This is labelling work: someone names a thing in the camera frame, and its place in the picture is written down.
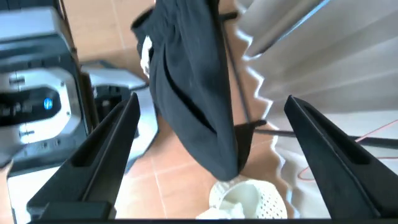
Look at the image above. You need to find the black clothes rack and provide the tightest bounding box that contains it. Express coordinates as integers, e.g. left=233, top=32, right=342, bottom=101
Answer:
left=217, top=11, right=398, bottom=149

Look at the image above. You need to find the white garment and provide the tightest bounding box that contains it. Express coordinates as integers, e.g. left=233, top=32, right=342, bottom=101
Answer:
left=195, top=198, right=246, bottom=220

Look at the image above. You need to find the black garment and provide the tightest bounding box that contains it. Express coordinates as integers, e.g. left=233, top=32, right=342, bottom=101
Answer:
left=130, top=0, right=253, bottom=182

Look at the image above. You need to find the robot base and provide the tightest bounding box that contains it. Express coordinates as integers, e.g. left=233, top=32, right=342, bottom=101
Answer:
left=0, top=0, right=160, bottom=220

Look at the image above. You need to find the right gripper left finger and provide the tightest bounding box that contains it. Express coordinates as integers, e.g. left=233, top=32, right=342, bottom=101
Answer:
left=26, top=92, right=141, bottom=220

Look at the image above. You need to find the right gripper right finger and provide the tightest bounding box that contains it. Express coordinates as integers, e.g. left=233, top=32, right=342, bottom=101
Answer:
left=284, top=95, right=398, bottom=220

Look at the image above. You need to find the white laundry basket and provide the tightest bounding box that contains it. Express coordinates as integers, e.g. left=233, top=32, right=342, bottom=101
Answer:
left=195, top=177, right=289, bottom=220

